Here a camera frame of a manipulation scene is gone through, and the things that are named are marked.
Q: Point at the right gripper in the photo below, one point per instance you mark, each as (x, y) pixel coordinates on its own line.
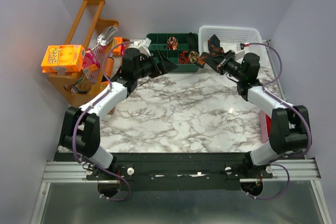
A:
(220, 62)

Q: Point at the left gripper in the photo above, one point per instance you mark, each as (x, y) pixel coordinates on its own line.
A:
(163, 67)

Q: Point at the black orange floral tie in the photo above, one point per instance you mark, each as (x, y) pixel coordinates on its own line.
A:
(214, 49)

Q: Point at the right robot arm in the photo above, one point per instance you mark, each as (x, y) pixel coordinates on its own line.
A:
(289, 130)

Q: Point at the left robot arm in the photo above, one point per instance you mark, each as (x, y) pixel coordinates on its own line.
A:
(80, 131)

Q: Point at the rolled red patterned tie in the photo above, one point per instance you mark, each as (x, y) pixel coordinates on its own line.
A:
(172, 43)

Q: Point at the rolled orange black tie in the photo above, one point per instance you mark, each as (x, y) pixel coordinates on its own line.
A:
(183, 57)

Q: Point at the green divided organizer tray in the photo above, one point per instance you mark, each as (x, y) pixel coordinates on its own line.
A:
(159, 41)

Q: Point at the rolled beige patterned tie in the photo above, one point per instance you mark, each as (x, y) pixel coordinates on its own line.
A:
(194, 57)

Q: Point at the white plastic basket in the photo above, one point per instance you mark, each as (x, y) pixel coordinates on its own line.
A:
(230, 38)

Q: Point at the small orange box upper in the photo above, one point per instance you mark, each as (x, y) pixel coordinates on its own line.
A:
(119, 51)

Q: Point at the small orange box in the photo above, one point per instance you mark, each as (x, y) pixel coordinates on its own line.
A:
(119, 51)
(103, 85)

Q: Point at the orange bottle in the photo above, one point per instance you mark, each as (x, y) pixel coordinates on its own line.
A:
(109, 66)

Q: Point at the metal scoop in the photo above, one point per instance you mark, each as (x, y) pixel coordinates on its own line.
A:
(107, 35)

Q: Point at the small orange box lower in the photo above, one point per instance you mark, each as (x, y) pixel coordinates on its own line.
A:
(103, 85)

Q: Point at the pink tray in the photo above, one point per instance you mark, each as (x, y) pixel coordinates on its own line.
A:
(265, 125)

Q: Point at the wooden rack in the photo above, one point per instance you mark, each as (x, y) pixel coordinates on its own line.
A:
(86, 28)

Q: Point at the pink small box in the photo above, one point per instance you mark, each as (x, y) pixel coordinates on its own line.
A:
(90, 62)

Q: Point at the tin can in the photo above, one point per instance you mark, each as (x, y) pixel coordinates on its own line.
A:
(82, 85)

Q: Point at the orange snack box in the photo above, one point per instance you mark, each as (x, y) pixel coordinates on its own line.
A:
(63, 58)

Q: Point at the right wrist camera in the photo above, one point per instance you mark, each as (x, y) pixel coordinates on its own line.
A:
(240, 50)

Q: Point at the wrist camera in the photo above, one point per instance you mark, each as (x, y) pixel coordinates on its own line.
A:
(143, 46)
(240, 50)

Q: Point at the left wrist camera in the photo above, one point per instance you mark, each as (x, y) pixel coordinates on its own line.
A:
(143, 46)

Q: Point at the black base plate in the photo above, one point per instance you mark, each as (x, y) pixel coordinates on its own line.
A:
(181, 171)

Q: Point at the aluminium rail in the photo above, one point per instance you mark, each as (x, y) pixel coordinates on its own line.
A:
(72, 172)

